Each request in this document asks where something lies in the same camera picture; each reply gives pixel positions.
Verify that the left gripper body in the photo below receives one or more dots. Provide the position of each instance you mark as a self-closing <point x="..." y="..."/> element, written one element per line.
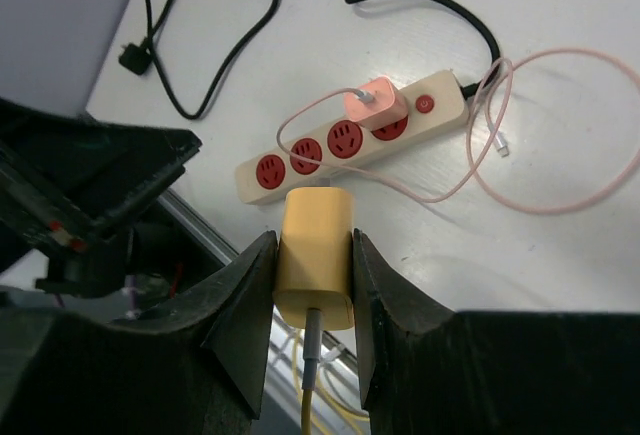
<point x="157" y="247"/>

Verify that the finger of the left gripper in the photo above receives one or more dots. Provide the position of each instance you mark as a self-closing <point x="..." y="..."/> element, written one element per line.
<point x="68" y="184"/>

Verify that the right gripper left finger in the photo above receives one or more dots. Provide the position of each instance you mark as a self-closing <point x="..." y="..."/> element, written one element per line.
<point x="194" y="364"/>

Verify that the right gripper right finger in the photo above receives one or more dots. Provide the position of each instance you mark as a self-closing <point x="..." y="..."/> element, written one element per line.
<point x="425" y="369"/>

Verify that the yellow charger plug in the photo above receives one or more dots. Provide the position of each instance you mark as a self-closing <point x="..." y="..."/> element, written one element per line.
<point x="314" y="261"/>

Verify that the pink charger plug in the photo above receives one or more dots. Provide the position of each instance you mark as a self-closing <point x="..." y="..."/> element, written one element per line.
<point x="377" y="104"/>

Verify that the beige red power strip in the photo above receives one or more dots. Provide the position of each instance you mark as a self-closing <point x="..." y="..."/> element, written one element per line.
<point x="435" y="106"/>

